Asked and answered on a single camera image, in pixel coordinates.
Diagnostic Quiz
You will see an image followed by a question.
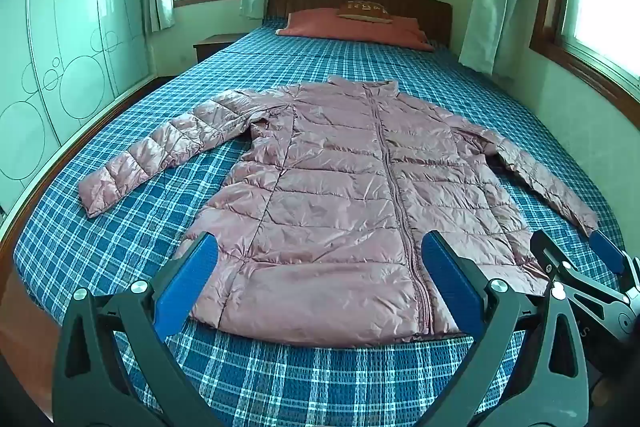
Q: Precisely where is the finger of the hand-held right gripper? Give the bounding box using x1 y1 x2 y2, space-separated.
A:
589 229 640 290
530 229 626 314

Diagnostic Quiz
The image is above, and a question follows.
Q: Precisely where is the blue plaid bed sheet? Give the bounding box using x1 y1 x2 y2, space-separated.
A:
12 17 626 427

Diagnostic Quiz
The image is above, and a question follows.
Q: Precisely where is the small brown patterned cushion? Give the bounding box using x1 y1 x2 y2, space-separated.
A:
336 0 393 24

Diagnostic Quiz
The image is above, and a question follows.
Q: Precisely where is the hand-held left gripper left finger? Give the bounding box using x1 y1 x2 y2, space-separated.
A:
52 232 226 427

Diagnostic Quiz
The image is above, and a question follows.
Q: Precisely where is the wooden nightstand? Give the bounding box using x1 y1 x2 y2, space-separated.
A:
194 34 242 64

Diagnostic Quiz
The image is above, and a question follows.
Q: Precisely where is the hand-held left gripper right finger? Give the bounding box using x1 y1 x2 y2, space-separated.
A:
414 230 592 427

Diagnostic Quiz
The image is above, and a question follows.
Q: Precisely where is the orange pillow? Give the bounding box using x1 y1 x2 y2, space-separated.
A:
276 8 435 52

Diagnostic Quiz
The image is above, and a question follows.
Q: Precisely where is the pink puffer jacket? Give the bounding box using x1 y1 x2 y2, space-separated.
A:
77 76 601 349

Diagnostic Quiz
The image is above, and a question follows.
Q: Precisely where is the wooden bed frame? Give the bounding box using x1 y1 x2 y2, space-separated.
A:
0 187 56 423

